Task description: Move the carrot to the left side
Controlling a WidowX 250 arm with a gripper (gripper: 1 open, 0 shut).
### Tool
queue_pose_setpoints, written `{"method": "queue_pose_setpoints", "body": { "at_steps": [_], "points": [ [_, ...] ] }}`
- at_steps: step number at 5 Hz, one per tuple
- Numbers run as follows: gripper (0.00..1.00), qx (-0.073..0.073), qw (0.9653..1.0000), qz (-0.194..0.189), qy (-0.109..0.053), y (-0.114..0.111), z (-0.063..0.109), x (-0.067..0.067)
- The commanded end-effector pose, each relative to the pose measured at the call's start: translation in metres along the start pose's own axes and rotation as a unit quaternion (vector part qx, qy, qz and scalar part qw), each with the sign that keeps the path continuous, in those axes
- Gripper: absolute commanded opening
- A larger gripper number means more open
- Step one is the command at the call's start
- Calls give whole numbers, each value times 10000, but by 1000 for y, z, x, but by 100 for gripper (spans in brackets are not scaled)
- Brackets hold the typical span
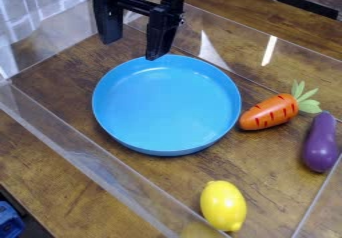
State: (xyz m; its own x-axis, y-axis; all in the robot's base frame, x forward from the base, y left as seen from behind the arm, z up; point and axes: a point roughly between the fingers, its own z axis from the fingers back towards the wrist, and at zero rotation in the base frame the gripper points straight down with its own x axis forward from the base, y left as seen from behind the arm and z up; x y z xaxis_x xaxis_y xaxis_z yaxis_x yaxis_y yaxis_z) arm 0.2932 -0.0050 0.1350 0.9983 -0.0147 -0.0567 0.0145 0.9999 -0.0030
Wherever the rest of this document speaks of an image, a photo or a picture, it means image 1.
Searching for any yellow toy lemon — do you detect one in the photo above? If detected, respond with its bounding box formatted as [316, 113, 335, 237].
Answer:
[201, 180, 248, 232]

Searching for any blue object at corner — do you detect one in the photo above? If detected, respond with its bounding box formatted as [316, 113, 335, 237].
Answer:
[0, 201, 25, 238]

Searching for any purple toy eggplant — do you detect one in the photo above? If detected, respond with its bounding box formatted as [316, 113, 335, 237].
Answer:
[303, 111, 340, 173]

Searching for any blue round plate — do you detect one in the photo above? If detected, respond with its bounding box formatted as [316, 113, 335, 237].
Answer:
[93, 55, 242, 157]

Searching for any clear acrylic enclosure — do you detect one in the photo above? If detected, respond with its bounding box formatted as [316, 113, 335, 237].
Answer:
[0, 0, 342, 238]

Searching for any orange toy carrot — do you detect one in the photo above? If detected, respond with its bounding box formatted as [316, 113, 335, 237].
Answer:
[240, 81, 323, 131]

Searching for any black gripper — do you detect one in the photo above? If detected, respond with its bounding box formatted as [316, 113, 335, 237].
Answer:
[93, 0, 185, 61]

